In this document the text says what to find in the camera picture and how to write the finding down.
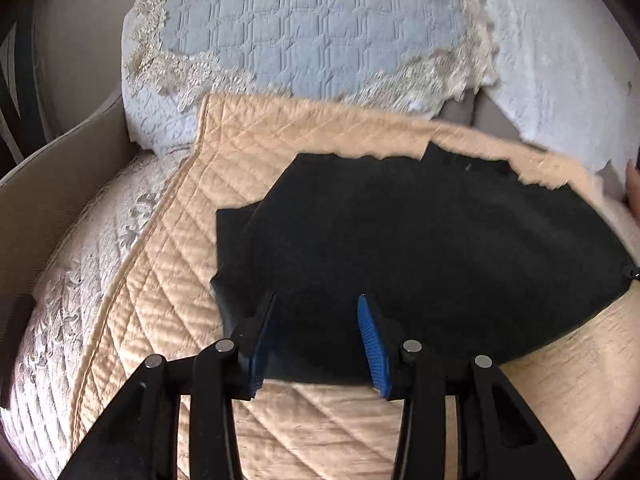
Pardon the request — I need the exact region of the black leather jacket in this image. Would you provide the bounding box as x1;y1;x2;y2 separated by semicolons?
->
212;152;638;378

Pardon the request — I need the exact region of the beige quilted blanket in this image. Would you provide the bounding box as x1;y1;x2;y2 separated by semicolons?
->
70;92;640;480

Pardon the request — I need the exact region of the white lace seat cover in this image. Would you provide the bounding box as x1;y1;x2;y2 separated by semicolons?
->
10;152;186;476

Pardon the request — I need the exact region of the blue quilted lace-trimmed cover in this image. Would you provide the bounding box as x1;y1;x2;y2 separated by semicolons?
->
120;0;501;161

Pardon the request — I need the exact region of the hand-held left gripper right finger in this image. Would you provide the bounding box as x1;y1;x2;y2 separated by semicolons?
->
357;294;576;480

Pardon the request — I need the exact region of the white embossed cover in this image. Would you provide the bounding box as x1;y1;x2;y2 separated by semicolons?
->
470;0;640;171

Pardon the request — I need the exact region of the grey sofa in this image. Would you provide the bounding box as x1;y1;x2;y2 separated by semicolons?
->
0;0;628;411

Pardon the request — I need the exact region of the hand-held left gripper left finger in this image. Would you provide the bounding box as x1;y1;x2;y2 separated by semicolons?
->
57;291;278;480

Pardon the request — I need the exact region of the dark chair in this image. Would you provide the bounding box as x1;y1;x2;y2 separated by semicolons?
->
0;0;51;161

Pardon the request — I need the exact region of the pink cushion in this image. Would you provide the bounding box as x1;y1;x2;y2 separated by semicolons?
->
625;160;640;206

